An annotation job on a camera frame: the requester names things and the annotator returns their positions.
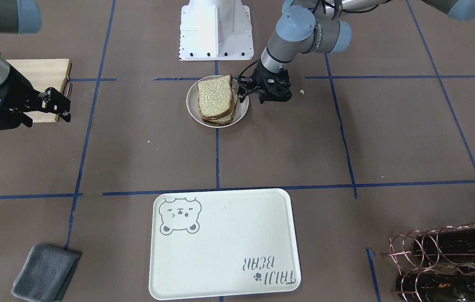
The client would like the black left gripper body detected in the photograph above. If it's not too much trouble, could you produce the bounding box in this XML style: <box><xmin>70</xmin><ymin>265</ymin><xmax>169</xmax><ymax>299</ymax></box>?
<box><xmin>247</xmin><ymin>67</ymin><xmax>292</xmax><ymax>104</ymax></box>

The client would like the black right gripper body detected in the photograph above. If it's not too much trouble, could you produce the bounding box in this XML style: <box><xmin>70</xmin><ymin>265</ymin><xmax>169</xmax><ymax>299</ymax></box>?
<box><xmin>0</xmin><ymin>67</ymin><xmax>41</xmax><ymax>130</ymax></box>

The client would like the bread slice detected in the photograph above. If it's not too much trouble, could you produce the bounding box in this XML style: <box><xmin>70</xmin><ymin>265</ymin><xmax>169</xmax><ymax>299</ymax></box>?
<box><xmin>202</xmin><ymin>106</ymin><xmax>236</xmax><ymax>126</ymax></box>
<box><xmin>197</xmin><ymin>75</ymin><xmax>234</xmax><ymax>120</ymax></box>

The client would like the white round plate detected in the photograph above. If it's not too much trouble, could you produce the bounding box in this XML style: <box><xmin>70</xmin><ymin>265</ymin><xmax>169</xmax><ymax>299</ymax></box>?
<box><xmin>185</xmin><ymin>75</ymin><xmax>249</xmax><ymax>128</ymax></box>

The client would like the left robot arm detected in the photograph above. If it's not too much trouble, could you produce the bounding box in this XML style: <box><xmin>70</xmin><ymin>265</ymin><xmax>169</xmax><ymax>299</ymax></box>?
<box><xmin>236</xmin><ymin>0</ymin><xmax>386</xmax><ymax>103</ymax></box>

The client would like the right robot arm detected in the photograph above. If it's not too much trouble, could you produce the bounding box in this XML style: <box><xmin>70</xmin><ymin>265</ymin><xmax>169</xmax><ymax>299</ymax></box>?
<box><xmin>0</xmin><ymin>0</ymin><xmax>71</xmax><ymax>130</ymax></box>

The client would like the cream bear tray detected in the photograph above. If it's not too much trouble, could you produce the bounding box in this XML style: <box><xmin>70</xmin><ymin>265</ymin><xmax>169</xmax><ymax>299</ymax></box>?
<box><xmin>148</xmin><ymin>188</ymin><xmax>302</xmax><ymax>300</ymax></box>

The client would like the wooden cutting board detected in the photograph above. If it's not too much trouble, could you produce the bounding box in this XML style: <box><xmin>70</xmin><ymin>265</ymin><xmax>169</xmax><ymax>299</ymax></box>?
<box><xmin>6</xmin><ymin>58</ymin><xmax>73</xmax><ymax>123</ymax></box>

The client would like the grey folded cloth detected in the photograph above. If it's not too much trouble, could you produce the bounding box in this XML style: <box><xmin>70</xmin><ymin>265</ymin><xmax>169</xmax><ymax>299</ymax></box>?
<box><xmin>11</xmin><ymin>244</ymin><xmax>80</xmax><ymax>302</ymax></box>

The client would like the dark wine bottle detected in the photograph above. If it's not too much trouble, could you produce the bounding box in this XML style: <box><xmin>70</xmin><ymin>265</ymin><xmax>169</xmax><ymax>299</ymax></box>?
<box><xmin>413</xmin><ymin>227</ymin><xmax>475</xmax><ymax>264</ymax></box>
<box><xmin>396</xmin><ymin>273</ymin><xmax>475</xmax><ymax>302</ymax></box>

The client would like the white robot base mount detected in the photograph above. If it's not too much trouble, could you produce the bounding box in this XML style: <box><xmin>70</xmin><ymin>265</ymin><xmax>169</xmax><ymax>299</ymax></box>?
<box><xmin>179</xmin><ymin>0</ymin><xmax>254</xmax><ymax>61</ymax></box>

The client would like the copper wire bottle rack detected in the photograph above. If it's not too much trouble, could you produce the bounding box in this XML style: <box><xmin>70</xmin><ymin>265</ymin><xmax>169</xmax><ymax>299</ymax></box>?
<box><xmin>387</xmin><ymin>222</ymin><xmax>475</xmax><ymax>302</ymax></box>

